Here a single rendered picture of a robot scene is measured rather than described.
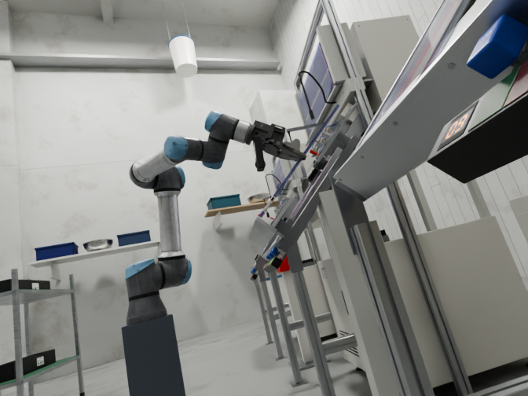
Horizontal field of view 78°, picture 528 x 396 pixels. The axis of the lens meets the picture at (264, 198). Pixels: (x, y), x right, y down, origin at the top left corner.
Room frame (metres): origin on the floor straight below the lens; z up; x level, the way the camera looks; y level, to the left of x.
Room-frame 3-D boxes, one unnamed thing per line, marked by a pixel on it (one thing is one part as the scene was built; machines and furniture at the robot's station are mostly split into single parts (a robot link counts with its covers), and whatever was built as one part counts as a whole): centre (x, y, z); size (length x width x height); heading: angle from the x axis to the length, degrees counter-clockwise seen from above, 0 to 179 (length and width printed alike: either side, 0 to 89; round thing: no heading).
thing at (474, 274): (1.77, -0.59, 0.31); 0.70 x 0.65 x 0.62; 9
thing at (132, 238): (5.04, 2.15, 1.68); 0.47 x 0.35 x 0.19; 113
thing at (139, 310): (1.32, 0.56, 0.60); 0.15 x 0.15 x 0.10
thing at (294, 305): (2.40, -0.02, 0.39); 0.24 x 0.24 x 0.78; 9
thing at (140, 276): (1.33, 0.55, 0.72); 0.13 x 0.12 x 0.14; 135
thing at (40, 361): (2.71, 2.16, 0.41); 0.57 x 0.17 x 0.11; 9
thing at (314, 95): (1.69, -0.48, 1.52); 0.51 x 0.13 x 0.27; 9
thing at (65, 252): (4.63, 3.12, 1.68); 0.48 x 0.36 x 0.19; 113
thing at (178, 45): (5.48, 0.86, 5.12); 0.52 x 0.51 x 0.62; 23
